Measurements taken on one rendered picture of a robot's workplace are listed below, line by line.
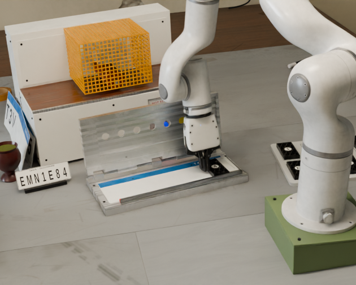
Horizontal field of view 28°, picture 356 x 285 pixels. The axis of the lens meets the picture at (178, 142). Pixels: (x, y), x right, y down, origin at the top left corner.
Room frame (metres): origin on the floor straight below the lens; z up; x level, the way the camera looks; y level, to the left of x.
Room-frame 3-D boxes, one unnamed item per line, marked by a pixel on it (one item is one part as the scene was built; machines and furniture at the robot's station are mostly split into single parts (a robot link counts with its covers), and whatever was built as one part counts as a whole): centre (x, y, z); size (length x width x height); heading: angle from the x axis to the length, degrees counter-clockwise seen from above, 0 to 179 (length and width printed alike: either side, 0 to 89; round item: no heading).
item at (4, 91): (2.66, 0.70, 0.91); 0.10 x 0.10 x 0.02
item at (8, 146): (1.95, 0.52, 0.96); 0.09 x 0.09 x 0.11
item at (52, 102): (2.31, 0.16, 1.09); 0.75 x 0.40 x 0.38; 110
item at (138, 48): (2.22, 0.21, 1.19); 0.23 x 0.20 x 0.17; 110
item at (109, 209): (1.86, 0.04, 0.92); 0.44 x 0.21 x 0.04; 110
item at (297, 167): (1.87, -0.36, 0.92); 0.10 x 0.05 x 0.01; 5
